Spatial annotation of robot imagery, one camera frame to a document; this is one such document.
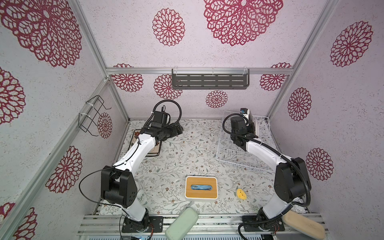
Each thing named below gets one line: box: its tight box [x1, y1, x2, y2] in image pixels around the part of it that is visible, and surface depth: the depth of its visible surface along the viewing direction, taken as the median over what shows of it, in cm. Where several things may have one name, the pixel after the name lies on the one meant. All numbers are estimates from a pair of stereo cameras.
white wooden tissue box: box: [184, 176, 219, 200], surface depth 83 cm
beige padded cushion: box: [282, 210, 326, 240], surface depth 72 cm
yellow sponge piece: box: [236, 188, 248, 200], surface depth 83 cm
